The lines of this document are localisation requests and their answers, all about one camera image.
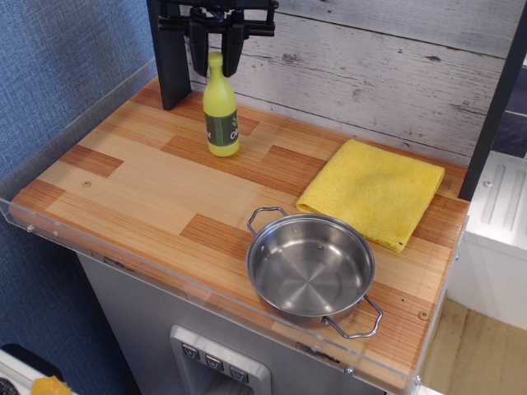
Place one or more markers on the black frame post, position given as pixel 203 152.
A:
pixel 171 59
pixel 500 99

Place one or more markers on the clear acrylic table guard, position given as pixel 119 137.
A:
pixel 39 122

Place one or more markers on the stainless steel pot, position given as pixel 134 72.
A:
pixel 312 268

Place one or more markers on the yellow folded towel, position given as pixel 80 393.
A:
pixel 381 194

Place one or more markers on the black right frame post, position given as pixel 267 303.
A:
pixel 500 99

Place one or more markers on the silver dispenser button panel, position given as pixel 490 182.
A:
pixel 210 367

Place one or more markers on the black left frame post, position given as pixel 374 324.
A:
pixel 171 59

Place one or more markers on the white toy sink unit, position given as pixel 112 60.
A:
pixel 489 272

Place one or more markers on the grey toy fridge cabinet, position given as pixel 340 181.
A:
pixel 142 312

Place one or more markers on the yellow olive oil bottle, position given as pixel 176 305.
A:
pixel 220 110

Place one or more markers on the yellow black object corner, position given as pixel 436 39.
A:
pixel 40 386

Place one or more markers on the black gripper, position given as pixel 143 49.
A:
pixel 234 20

